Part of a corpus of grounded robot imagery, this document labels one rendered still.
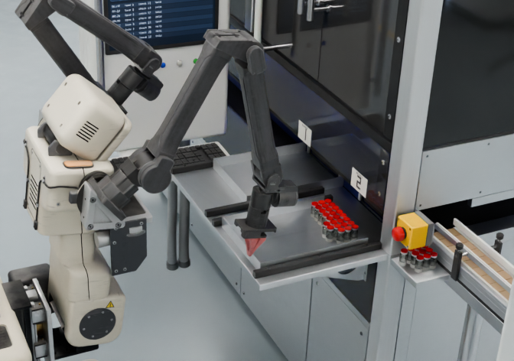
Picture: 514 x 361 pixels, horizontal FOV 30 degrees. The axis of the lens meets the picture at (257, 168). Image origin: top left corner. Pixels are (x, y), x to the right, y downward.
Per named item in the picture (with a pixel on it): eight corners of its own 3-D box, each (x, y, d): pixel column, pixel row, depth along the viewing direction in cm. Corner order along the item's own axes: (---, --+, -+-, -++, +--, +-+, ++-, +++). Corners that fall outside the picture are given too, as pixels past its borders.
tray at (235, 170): (304, 151, 326) (305, 141, 325) (343, 186, 306) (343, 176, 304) (213, 167, 313) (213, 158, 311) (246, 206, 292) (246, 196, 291)
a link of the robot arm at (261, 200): (249, 181, 256) (259, 191, 252) (271, 180, 260) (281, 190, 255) (245, 204, 259) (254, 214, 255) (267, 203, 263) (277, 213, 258)
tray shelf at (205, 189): (297, 149, 331) (298, 144, 330) (409, 254, 276) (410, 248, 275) (167, 173, 312) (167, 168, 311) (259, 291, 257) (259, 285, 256)
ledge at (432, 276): (431, 253, 277) (431, 248, 276) (457, 278, 267) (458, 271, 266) (390, 263, 271) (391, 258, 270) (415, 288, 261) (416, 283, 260)
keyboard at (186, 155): (216, 146, 343) (216, 140, 342) (231, 164, 332) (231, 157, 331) (107, 164, 328) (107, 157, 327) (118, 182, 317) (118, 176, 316)
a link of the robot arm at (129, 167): (114, 170, 235) (121, 180, 231) (145, 142, 236) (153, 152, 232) (135, 191, 241) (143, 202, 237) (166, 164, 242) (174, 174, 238)
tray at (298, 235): (323, 205, 295) (323, 195, 293) (366, 248, 274) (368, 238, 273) (221, 226, 281) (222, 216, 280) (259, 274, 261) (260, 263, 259)
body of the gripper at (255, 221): (276, 234, 261) (281, 210, 258) (242, 236, 256) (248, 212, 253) (265, 222, 266) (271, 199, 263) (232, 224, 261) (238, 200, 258)
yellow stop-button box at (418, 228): (416, 232, 268) (419, 209, 265) (431, 245, 263) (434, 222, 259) (393, 237, 265) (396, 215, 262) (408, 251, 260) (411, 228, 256)
